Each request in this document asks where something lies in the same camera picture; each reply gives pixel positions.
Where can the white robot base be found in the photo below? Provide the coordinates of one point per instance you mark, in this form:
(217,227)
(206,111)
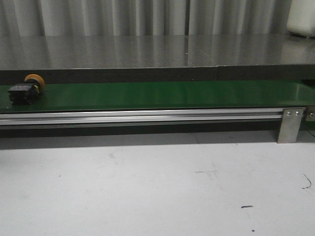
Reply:
(301,18)

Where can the steel conveyor support bracket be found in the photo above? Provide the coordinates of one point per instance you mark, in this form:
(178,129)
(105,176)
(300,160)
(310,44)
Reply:
(290,125)

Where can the steel conveyor end plate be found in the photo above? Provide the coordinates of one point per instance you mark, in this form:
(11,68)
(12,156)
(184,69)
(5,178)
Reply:
(310,113)

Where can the green conveyor belt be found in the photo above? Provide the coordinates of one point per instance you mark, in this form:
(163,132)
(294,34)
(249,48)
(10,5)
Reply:
(164,95)

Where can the orange black push button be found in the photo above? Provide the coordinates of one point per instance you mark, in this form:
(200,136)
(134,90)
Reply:
(27,92)

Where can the grey pleated curtain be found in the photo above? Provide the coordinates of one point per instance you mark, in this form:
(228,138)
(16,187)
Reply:
(141,17)

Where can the aluminium conveyor side rail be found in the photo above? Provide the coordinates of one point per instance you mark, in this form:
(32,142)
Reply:
(139,116)

